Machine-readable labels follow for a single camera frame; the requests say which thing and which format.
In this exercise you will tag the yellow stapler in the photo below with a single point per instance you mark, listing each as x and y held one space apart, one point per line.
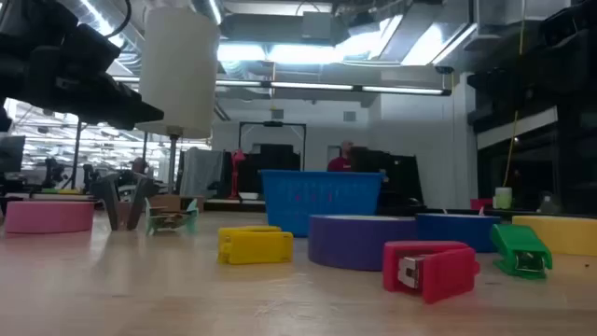
256 247

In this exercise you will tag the black equipment cases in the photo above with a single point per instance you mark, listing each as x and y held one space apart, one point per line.
401 182

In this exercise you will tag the pink tape roll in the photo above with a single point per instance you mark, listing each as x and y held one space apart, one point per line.
49 217

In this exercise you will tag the black monitor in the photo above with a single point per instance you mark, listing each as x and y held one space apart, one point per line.
11 154

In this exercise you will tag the blue tape roll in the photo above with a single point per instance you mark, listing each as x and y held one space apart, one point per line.
459 231

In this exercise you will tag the teal staple remover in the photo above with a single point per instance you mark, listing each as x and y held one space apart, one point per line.
170 220

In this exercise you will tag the long ceiling light strip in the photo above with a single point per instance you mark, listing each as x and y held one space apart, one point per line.
401 89

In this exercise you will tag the purple tape roll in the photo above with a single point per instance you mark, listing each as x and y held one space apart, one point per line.
354 242

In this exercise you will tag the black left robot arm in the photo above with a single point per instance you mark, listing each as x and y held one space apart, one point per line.
32 14

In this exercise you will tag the black metal stand frame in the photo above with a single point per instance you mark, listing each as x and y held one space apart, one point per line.
273 124

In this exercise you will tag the small red box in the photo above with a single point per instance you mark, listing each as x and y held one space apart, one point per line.
480 204

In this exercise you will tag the red stapler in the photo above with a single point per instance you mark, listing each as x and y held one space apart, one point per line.
443 275

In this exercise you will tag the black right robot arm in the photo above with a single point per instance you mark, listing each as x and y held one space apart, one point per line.
573 23

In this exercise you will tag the grey hanging cloth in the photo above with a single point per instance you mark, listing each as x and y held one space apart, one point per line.
201 170

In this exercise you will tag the blue plastic basket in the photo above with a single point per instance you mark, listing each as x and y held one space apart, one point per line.
322 200

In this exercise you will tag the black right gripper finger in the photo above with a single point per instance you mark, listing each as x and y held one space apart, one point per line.
499 81
501 116

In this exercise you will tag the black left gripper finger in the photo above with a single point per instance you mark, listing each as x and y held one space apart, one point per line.
140 116
119 93

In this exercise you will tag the black aluminium table frame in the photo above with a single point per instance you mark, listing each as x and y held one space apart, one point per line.
506 213

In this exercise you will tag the white lamp with wooden base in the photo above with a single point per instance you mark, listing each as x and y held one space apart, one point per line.
179 70

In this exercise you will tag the person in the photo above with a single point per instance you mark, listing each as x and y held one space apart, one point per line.
342 163
139 165

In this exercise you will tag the pale green cup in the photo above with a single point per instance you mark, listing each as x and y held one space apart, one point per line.
503 198

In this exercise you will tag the green stapler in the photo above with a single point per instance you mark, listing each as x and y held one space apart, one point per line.
515 242

